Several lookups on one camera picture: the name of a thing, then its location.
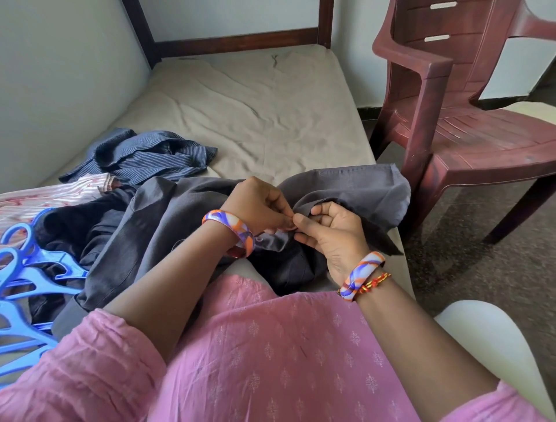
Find blue striped shirt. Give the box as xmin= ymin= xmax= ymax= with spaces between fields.
xmin=57 ymin=128 xmax=220 ymax=186

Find bed with beige sheet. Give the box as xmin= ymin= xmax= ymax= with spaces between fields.
xmin=0 ymin=43 xmax=417 ymax=385

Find pink floral striped garment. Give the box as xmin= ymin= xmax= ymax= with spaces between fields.
xmin=0 ymin=171 xmax=123 ymax=242

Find white trousers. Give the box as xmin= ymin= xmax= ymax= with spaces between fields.
xmin=433 ymin=299 xmax=556 ymax=420

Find person's left hand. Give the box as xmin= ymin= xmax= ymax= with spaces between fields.
xmin=218 ymin=174 xmax=299 ymax=238

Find person's right hand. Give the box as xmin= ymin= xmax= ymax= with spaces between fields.
xmin=291 ymin=201 xmax=374 ymax=287

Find striped white purple bangle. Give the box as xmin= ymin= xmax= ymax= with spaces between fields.
xmin=336 ymin=250 xmax=389 ymax=303

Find striped orange purple bangle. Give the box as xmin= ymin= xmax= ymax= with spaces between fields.
xmin=200 ymin=208 xmax=258 ymax=261

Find maroon plastic chair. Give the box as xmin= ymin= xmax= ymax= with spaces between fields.
xmin=368 ymin=0 xmax=556 ymax=246

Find grey button shirt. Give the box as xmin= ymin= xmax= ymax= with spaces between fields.
xmin=50 ymin=162 xmax=414 ymax=342

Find person's right forearm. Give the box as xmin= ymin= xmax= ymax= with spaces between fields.
xmin=350 ymin=277 xmax=502 ymax=422

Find dark wooden bed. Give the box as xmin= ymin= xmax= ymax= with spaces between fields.
xmin=0 ymin=0 xmax=417 ymax=422

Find person's left forearm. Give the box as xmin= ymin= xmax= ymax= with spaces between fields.
xmin=103 ymin=224 xmax=242 ymax=363

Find pile of blue hangers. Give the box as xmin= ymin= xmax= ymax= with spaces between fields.
xmin=0 ymin=208 xmax=90 ymax=380

